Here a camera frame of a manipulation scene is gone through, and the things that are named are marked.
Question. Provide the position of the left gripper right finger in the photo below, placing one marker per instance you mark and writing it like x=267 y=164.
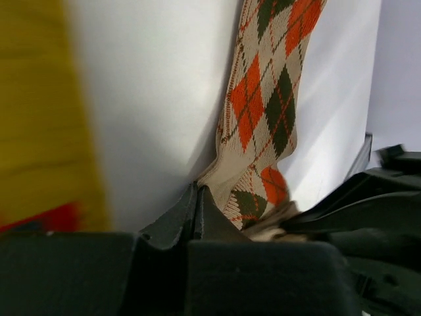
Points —
x=231 y=275

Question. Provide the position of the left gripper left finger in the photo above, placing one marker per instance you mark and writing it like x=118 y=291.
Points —
x=100 y=273

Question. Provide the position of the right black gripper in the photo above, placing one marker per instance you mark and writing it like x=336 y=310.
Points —
x=374 y=219

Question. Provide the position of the yellow sock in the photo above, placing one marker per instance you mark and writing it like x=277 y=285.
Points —
x=49 y=174

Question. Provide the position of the orange argyle sock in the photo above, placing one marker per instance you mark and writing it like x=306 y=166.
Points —
x=257 y=125

